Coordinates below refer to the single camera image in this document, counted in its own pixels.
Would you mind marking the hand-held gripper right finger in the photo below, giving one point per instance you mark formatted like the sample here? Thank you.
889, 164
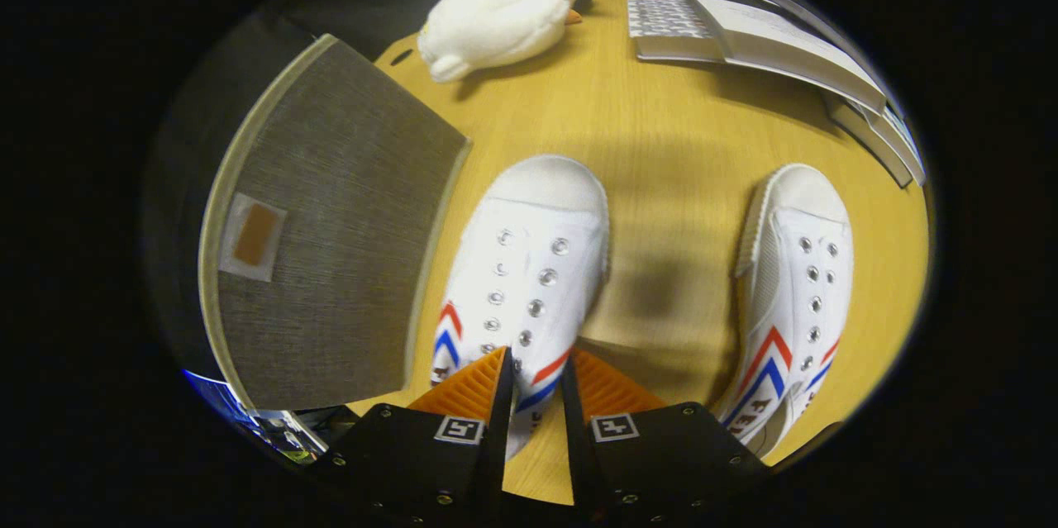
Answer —
579, 454

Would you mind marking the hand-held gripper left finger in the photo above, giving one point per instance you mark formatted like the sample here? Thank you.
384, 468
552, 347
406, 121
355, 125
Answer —
496, 445

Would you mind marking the white canvas shoe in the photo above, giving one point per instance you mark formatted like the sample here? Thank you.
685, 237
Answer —
793, 280
529, 239

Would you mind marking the grey fabric storage box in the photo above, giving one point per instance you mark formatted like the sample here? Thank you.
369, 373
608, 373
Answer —
347, 222

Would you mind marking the computer monitor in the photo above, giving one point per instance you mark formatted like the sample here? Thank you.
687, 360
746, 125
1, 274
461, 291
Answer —
240, 412

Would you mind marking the white duck plush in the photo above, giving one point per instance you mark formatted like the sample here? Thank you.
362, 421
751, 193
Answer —
496, 24

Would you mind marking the white book under stack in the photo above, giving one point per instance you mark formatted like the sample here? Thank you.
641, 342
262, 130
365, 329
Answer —
888, 144

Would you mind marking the grey patterned book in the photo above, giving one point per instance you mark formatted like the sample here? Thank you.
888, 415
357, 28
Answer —
669, 20

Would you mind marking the white portrait cover book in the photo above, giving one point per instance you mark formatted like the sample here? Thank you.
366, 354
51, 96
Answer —
777, 40

